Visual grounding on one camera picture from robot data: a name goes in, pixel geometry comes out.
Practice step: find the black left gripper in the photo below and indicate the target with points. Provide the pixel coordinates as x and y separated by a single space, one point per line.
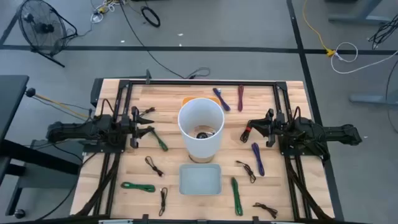
128 124

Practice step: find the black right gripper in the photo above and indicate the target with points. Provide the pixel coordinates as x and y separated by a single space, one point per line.
275 126

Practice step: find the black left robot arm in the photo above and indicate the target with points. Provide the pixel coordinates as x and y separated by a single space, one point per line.
77 130

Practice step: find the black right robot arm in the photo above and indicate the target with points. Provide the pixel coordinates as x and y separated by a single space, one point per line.
311 132

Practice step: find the white cylindrical bucket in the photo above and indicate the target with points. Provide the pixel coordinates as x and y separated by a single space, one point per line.
186 124

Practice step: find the grey plastic bin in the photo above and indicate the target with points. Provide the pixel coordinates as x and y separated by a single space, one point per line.
200 180

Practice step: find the black desk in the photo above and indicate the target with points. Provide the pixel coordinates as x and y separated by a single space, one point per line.
12 93

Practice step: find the black floor fan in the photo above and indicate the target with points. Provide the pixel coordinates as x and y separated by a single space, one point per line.
43 28

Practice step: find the black caster wheel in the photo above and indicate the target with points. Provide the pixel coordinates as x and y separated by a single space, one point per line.
19 213

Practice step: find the black aluminium table frame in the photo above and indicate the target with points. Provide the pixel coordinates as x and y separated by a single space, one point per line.
202 82

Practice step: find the grey table leg frame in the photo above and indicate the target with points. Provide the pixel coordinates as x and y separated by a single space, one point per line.
360 17

